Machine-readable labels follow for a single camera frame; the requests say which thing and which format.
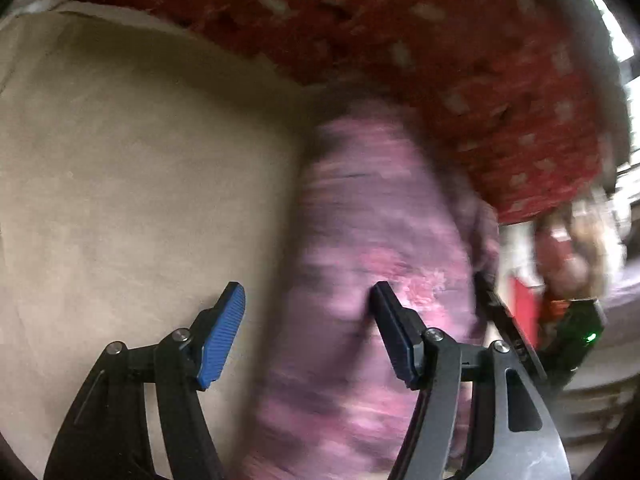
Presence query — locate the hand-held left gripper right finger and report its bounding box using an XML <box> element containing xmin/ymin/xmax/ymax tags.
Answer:
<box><xmin>368</xmin><ymin>281</ymin><xmax>571</xmax><ymax>480</ymax></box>

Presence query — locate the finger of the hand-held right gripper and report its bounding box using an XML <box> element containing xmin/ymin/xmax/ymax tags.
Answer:
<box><xmin>474</xmin><ymin>272</ymin><xmax>548</xmax><ymax>386</ymax></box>

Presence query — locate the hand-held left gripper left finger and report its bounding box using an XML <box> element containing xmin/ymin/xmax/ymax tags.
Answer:
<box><xmin>44</xmin><ymin>281</ymin><xmax>247</xmax><ymax>480</ymax></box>

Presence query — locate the purple floral garment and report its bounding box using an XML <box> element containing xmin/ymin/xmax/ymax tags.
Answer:
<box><xmin>240</xmin><ymin>102</ymin><xmax>501</xmax><ymax>480</ymax></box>

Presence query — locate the red cushion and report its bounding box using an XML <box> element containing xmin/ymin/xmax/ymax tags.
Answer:
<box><xmin>510</xmin><ymin>277</ymin><xmax>542</xmax><ymax>351</ymax></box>

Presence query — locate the clear plastic bag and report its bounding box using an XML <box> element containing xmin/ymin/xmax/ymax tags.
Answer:
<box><xmin>532</xmin><ymin>205</ymin><xmax>626</xmax><ymax>306</ymax></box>

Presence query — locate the beige fleece blanket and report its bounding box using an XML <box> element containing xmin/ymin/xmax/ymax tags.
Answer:
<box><xmin>0</xmin><ymin>0</ymin><xmax>321</xmax><ymax>480</ymax></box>

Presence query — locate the red patterned pillow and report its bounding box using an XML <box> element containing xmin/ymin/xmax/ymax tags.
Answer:
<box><xmin>52</xmin><ymin>0</ymin><xmax>608</xmax><ymax>226</ymax></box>

